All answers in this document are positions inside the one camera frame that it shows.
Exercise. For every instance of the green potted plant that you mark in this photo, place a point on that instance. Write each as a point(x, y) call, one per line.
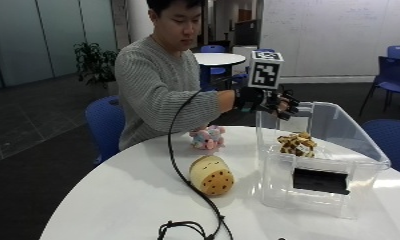
point(94, 63)

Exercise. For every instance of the the person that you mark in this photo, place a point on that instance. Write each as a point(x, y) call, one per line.
point(155, 86)

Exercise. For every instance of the white marker cube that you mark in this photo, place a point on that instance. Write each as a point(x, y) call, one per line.
point(265, 71)

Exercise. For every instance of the yellow cylindrical plush toy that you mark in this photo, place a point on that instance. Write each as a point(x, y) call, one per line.
point(211, 176)

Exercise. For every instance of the dark cabinet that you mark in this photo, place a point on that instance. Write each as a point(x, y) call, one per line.
point(245, 32)

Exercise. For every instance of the round white table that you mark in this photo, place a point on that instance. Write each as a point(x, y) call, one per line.
point(219, 59)

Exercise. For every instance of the white cabinet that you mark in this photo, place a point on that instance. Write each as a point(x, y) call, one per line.
point(244, 52)

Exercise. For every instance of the black label on bin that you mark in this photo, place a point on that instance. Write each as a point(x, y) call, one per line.
point(320, 181)

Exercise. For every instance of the giraffe plush toy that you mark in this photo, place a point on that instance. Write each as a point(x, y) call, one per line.
point(297, 144)

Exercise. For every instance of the pink and blue plush toy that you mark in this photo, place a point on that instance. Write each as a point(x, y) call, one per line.
point(208, 137)

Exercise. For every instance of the clear plastic storage bin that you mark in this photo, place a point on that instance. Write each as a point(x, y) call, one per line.
point(341, 143)

